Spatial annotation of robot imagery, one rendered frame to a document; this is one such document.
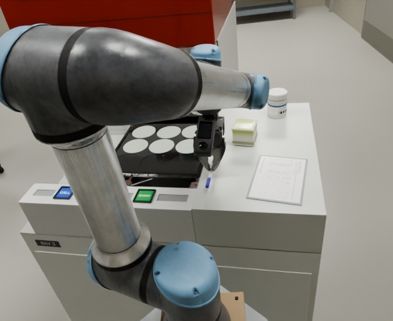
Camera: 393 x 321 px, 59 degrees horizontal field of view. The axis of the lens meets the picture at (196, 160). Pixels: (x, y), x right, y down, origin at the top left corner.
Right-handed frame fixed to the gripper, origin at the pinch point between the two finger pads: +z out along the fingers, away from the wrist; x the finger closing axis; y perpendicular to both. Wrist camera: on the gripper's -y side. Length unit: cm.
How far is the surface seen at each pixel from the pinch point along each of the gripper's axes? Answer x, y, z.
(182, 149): 15.2, 24.7, 10.2
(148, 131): 33, 38, 11
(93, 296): 45, -14, 53
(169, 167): 17.3, 13.4, 10.5
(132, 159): 33.1, 17.6, 11.2
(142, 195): 19.1, -9.2, 4.3
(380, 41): -143, 374, 76
